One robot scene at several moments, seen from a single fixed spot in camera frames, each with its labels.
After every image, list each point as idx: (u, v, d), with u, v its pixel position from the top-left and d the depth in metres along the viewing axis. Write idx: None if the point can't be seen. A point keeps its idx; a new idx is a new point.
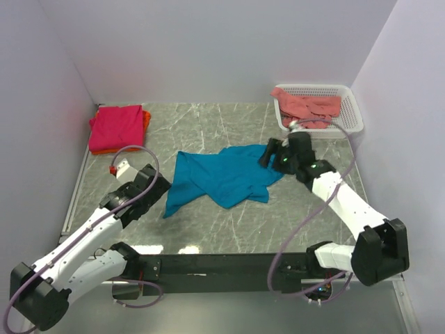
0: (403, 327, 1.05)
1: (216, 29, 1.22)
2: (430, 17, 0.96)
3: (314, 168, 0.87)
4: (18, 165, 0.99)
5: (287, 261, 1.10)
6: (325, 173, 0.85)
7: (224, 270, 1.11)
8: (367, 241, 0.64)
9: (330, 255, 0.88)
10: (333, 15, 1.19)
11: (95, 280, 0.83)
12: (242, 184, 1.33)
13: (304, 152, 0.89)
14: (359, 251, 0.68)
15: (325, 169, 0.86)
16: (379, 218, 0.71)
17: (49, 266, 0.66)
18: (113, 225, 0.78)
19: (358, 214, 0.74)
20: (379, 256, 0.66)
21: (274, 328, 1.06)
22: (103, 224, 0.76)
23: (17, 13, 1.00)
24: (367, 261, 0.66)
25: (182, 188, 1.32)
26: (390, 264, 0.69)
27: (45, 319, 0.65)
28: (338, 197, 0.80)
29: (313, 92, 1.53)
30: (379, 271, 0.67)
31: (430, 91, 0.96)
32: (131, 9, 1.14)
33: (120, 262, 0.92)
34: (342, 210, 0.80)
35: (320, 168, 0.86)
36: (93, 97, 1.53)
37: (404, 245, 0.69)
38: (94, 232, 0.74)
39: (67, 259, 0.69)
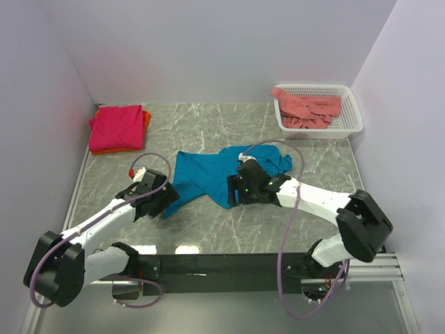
0: (403, 328, 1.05)
1: (216, 29, 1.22)
2: (429, 18, 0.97)
3: (272, 184, 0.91)
4: (18, 165, 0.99)
5: (286, 260, 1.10)
6: (284, 184, 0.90)
7: (224, 270, 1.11)
8: (345, 221, 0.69)
9: (324, 250, 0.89)
10: (332, 15, 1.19)
11: (100, 271, 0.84)
12: None
13: (258, 175, 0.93)
14: (345, 235, 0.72)
15: (281, 181, 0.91)
16: (345, 198, 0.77)
17: (78, 234, 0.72)
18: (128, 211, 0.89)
19: (327, 203, 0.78)
20: (363, 228, 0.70)
21: (274, 328, 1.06)
22: (122, 208, 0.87)
23: (17, 13, 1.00)
24: (357, 240, 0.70)
25: (182, 188, 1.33)
26: (377, 229, 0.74)
27: (66, 287, 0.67)
28: (302, 197, 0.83)
29: (313, 92, 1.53)
30: (370, 242, 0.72)
31: (430, 90, 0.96)
32: (131, 10, 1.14)
33: (123, 256, 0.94)
34: (312, 208, 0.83)
35: (278, 181, 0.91)
36: (94, 97, 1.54)
37: (376, 208, 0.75)
38: (115, 213, 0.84)
39: (93, 231, 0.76)
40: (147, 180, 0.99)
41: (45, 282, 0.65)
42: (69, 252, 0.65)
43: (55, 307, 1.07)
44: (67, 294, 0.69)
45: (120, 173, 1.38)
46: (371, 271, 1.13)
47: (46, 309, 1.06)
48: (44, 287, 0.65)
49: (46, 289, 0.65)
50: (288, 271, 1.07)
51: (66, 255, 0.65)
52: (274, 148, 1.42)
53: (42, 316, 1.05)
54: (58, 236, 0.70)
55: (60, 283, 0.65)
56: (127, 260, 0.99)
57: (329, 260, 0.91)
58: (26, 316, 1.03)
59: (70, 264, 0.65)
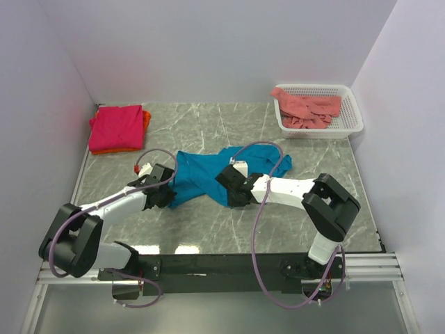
0: (403, 328, 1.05)
1: (215, 28, 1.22)
2: (429, 17, 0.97)
3: (245, 184, 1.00)
4: (18, 165, 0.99)
5: (286, 261, 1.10)
6: (256, 181, 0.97)
7: (224, 270, 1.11)
8: (309, 204, 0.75)
9: (316, 246, 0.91)
10: (332, 14, 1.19)
11: (103, 261, 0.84)
12: None
13: (231, 179, 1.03)
14: (314, 218, 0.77)
15: (255, 179, 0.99)
16: (310, 183, 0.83)
17: (96, 208, 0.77)
18: (139, 197, 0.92)
19: (295, 190, 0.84)
20: (328, 209, 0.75)
21: (274, 329, 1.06)
22: (135, 194, 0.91)
23: (17, 13, 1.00)
24: (325, 221, 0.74)
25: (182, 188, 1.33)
26: (345, 208, 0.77)
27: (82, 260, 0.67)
28: (272, 189, 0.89)
29: (313, 92, 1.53)
30: (340, 220, 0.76)
31: (430, 90, 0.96)
32: (131, 9, 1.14)
33: (126, 250, 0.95)
34: (282, 198, 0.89)
35: (251, 180, 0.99)
36: (94, 97, 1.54)
37: (340, 188, 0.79)
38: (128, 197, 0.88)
39: (109, 207, 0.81)
40: (156, 174, 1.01)
41: (64, 251, 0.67)
42: (88, 222, 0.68)
43: (55, 307, 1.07)
44: (82, 268, 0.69)
45: (120, 173, 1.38)
46: (370, 271, 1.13)
47: (46, 309, 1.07)
48: (60, 256, 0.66)
49: (63, 259, 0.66)
50: (288, 271, 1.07)
51: (85, 223, 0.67)
52: (274, 148, 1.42)
53: (42, 316, 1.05)
54: (77, 208, 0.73)
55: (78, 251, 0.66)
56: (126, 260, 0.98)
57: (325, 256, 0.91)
58: (26, 316, 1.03)
59: (90, 233, 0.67)
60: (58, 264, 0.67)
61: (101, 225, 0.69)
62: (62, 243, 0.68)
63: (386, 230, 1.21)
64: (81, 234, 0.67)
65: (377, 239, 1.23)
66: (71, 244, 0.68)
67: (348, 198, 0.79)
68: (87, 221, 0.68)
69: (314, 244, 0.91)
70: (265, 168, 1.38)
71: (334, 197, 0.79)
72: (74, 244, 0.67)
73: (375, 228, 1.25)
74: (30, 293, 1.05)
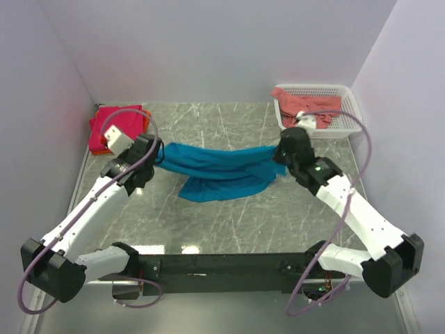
0: (403, 328, 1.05)
1: (216, 28, 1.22)
2: (429, 17, 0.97)
3: (318, 169, 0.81)
4: (18, 165, 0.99)
5: (287, 261, 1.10)
6: (332, 179, 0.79)
7: (224, 270, 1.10)
8: (389, 265, 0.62)
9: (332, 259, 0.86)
10: (333, 15, 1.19)
11: (99, 271, 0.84)
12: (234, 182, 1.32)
13: (303, 152, 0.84)
14: (377, 272, 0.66)
15: (331, 172, 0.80)
16: (397, 237, 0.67)
17: (59, 239, 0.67)
18: (115, 193, 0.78)
19: (376, 233, 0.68)
20: (399, 275, 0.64)
21: (274, 329, 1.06)
22: (107, 193, 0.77)
23: (17, 14, 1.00)
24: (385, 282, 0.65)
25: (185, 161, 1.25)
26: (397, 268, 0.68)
27: (65, 288, 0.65)
28: (351, 210, 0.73)
29: (313, 92, 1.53)
30: (395, 284, 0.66)
31: (431, 90, 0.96)
32: (131, 9, 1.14)
33: (124, 255, 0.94)
34: (355, 223, 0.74)
35: (327, 172, 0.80)
36: (94, 97, 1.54)
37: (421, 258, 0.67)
38: (100, 201, 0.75)
39: (76, 230, 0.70)
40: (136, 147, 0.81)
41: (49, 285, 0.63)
42: (53, 261, 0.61)
43: (55, 307, 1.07)
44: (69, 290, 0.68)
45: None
46: None
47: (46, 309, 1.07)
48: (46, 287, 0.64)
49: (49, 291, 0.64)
50: (288, 271, 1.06)
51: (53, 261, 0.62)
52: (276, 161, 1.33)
53: (42, 316, 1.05)
54: (39, 245, 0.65)
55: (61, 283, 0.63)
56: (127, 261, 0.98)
57: (332, 265, 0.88)
58: (26, 316, 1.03)
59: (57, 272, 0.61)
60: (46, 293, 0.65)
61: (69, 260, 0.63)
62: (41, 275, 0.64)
63: None
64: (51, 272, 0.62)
65: None
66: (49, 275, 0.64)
67: (414, 269, 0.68)
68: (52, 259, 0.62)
69: (332, 257, 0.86)
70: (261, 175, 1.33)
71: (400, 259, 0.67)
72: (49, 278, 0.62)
73: None
74: (30, 293, 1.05)
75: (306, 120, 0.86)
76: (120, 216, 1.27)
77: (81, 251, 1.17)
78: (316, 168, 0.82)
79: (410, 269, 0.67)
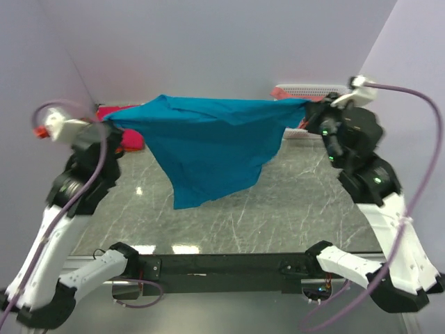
0: (403, 327, 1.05)
1: (216, 27, 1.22)
2: (428, 18, 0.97)
3: (377, 181, 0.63)
4: (18, 164, 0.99)
5: (286, 261, 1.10)
6: (386, 198, 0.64)
7: (224, 270, 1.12)
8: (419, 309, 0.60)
9: (336, 265, 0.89)
10: (332, 15, 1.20)
11: (96, 281, 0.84)
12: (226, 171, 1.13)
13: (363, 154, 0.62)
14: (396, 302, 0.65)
15: (389, 187, 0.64)
16: (432, 277, 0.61)
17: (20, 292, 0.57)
18: (66, 227, 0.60)
19: (416, 272, 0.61)
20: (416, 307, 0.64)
21: (275, 329, 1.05)
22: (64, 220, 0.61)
23: (19, 14, 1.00)
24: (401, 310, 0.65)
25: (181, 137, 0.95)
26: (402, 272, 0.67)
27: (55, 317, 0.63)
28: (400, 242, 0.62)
29: (312, 92, 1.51)
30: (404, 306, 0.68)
31: (430, 90, 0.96)
32: (131, 8, 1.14)
33: (122, 260, 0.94)
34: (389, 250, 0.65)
35: (384, 186, 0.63)
36: (94, 97, 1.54)
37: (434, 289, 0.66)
38: (52, 239, 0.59)
39: (35, 278, 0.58)
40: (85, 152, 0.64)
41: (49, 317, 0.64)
42: (23, 314, 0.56)
43: None
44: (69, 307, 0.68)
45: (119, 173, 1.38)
46: None
47: None
48: None
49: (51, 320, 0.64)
50: (288, 271, 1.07)
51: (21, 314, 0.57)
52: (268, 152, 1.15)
53: None
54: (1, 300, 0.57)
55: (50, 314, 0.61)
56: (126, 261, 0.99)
57: (332, 268, 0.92)
58: None
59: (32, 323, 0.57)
60: None
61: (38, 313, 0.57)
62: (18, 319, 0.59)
63: None
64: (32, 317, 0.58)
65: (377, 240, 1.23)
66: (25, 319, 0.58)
67: None
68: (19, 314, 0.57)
69: (334, 262, 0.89)
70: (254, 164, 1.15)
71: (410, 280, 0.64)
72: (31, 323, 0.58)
73: None
74: None
75: (364, 90, 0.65)
76: (120, 216, 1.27)
77: (81, 251, 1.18)
78: (373, 176, 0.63)
79: None
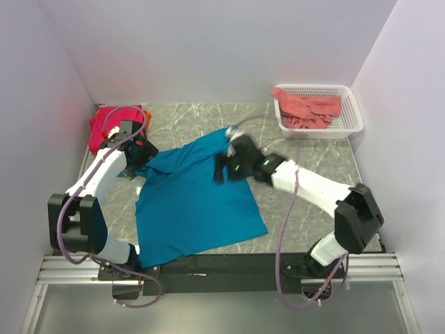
0: (403, 328, 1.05)
1: (215, 26, 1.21)
2: (427, 17, 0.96)
3: (266, 163, 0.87)
4: (18, 165, 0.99)
5: (286, 261, 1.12)
6: (280, 166, 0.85)
7: (224, 270, 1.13)
8: (338, 210, 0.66)
9: (322, 249, 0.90)
10: (333, 15, 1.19)
11: (113, 252, 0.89)
12: (175, 197, 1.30)
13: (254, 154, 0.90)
14: (338, 230, 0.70)
15: (277, 161, 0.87)
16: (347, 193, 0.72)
17: (83, 188, 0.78)
18: (120, 155, 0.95)
19: (325, 193, 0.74)
20: (358, 223, 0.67)
21: (274, 329, 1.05)
22: (96, 180, 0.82)
23: (18, 14, 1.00)
24: (342, 234, 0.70)
25: (169, 158, 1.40)
26: (369, 204, 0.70)
27: (92, 239, 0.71)
28: (302, 183, 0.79)
29: (313, 92, 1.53)
30: (363, 236, 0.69)
31: (431, 90, 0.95)
32: (130, 8, 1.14)
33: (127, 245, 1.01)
34: (307, 193, 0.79)
35: (274, 163, 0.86)
36: (94, 97, 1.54)
37: (373, 203, 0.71)
38: (88, 188, 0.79)
39: (96, 182, 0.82)
40: (126, 128, 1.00)
41: (70, 236, 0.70)
42: (84, 202, 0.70)
43: (55, 306, 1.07)
44: (99, 241, 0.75)
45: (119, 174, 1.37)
46: (371, 271, 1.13)
47: (46, 309, 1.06)
48: (71, 239, 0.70)
49: (74, 243, 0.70)
50: (288, 271, 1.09)
51: (83, 206, 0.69)
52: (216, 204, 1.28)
53: (42, 316, 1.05)
54: (65, 196, 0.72)
55: (88, 234, 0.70)
56: (129, 252, 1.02)
57: (329, 258, 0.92)
58: (26, 316, 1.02)
59: (87, 214, 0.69)
60: (74, 249, 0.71)
61: (96, 203, 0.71)
62: (69, 231, 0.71)
63: (386, 231, 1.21)
64: (83, 216, 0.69)
65: (377, 239, 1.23)
66: (78, 229, 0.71)
67: (372, 216, 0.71)
68: (82, 203, 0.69)
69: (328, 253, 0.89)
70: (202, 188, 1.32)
71: (363, 208, 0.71)
72: (82, 226, 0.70)
73: None
74: (29, 293, 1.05)
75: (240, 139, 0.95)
76: (120, 216, 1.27)
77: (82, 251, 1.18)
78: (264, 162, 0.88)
79: (370, 218, 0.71)
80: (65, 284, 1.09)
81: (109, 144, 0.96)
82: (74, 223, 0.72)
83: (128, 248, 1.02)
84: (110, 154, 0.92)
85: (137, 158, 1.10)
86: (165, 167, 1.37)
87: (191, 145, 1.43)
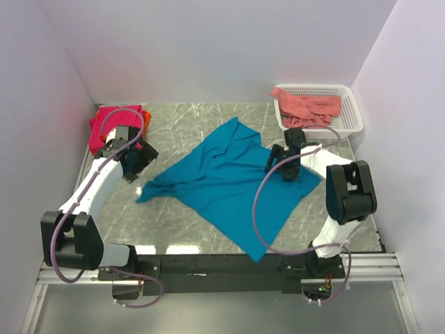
0: (403, 328, 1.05)
1: (215, 27, 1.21)
2: (427, 18, 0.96)
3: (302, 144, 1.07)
4: (18, 165, 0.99)
5: (286, 260, 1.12)
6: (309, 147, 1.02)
7: (224, 270, 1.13)
8: (329, 166, 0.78)
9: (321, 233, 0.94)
10: (333, 15, 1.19)
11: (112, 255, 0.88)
12: (217, 197, 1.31)
13: (296, 138, 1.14)
14: (330, 192, 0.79)
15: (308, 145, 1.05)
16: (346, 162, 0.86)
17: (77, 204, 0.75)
18: (116, 165, 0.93)
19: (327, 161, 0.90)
20: (343, 184, 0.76)
21: (274, 329, 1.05)
22: (90, 195, 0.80)
23: (17, 14, 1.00)
24: (331, 194, 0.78)
25: (183, 163, 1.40)
26: (363, 181, 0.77)
27: (87, 257, 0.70)
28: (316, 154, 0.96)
29: (313, 92, 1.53)
30: (348, 204, 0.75)
31: (431, 90, 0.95)
32: (129, 8, 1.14)
33: (126, 246, 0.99)
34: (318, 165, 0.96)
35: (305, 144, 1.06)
36: (94, 97, 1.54)
37: (370, 182, 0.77)
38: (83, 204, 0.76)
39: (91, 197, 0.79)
40: (121, 135, 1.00)
41: (65, 254, 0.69)
42: (78, 221, 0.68)
43: (55, 307, 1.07)
44: (94, 257, 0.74)
45: (138, 200, 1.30)
46: (371, 271, 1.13)
47: (46, 309, 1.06)
48: (66, 257, 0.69)
49: (69, 260, 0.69)
50: (288, 271, 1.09)
51: (77, 224, 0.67)
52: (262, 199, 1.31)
53: (42, 316, 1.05)
54: (60, 214, 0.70)
55: (83, 252, 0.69)
56: (129, 253, 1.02)
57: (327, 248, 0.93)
58: (26, 316, 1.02)
59: (81, 233, 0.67)
60: (68, 266, 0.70)
61: (90, 221, 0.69)
62: (64, 248, 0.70)
63: (386, 231, 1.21)
64: (77, 235, 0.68)
65: (377, 239, 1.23)
66: (72, 247, 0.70)
67: (365, 193, 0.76)
68: (76, 222, 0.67)
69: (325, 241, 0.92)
70: (245, 185, 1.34)
71: (359, 184, 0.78)
72: (76, 244, 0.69)
73: (375, 228, 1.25)
74: (29, 293, 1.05)
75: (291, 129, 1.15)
76: (120, 216, 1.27)
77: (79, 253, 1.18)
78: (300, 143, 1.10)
79: (362, 195, 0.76)
80: (65, 284, 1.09)
81: (105, 152, 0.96)
82: (69, 241, 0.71)
83: (128, 248, 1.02)
84: (105, 166, 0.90)
85: (134, 165, 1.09)
86: (181, 172, 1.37)
87: (199, 148, 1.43)
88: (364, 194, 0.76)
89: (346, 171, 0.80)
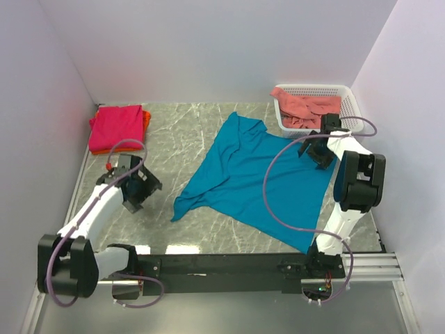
0: (403, 328, 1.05)
1: (215, 27, 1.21)
2: (428, 18, 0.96)
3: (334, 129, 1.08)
4: (18, 165, 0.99)
5: (286, 261, 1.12)
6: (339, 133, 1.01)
7: (224, 270, 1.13)
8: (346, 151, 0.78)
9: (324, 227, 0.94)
10: (333, 15, 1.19)
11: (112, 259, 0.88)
12: (249, 196, 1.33)
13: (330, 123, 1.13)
14: (340, 175, 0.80)
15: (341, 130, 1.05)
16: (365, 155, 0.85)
17: (76, 228, 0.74)
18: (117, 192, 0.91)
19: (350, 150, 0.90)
20: (354, 171, 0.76)
21: (273, 328, 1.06)
22: (90, 218, 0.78)
23: (17, 14, 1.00)
24: (340, 177, 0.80)
25: (203, 168, 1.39)
26: (375, 173, 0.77)
27: (81, 284, 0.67)
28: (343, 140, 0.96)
29: (313, 92, 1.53)
30: (352, 190, 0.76)
31: (431, 91, 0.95)
32: (128, 8, 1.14)
33: (124, 248, 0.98)
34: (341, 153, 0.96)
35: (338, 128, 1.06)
36: (94, 97, 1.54)
37: (379, 179, 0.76)
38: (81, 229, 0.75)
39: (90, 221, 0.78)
40: (124, 162, 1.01)
41: (58, 279, 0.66)
42: (76, 245, 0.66)
43: (55, 307, 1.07)
44: (88, 287, 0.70)
45: (174, 218, 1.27)
46: (371, 271, 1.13)
47: (46, 309, 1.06)
48: (60, 283, 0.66)
49: (63, 287, 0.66)
50: (287, 271, 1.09)
51: (74, 248, 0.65)
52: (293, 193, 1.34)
53: (42, 316, 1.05)
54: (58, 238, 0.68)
55: (78, 277, 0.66)
56: (129, 252, 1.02)
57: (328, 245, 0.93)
58: (26, 316, 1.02)
59: (78, 257, 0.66)
60: (61, 293, 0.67)
61: (88, 245, 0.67)
62: (58, 273, 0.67)
63: (386, 231, 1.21)
64: (74, 260, 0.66)
65: (377, 240, 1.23)
66: (67, 272, 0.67)
67: (373, 184, 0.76)
68: (74, 246, 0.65)
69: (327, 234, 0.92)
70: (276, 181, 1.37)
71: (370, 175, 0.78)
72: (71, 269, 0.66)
73: (375, 229, 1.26)
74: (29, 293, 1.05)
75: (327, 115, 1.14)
76: (119, 216, 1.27)
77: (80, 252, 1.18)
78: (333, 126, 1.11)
79: (369, 186, 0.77)
80: None
81: (106, 179, 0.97)
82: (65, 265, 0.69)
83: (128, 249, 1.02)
84: (106, 192, 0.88)
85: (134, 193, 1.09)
86: (202, 177, 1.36)
87: (213, 152, 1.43)
88: (372, 186, 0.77)
89: (363, 161, 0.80)
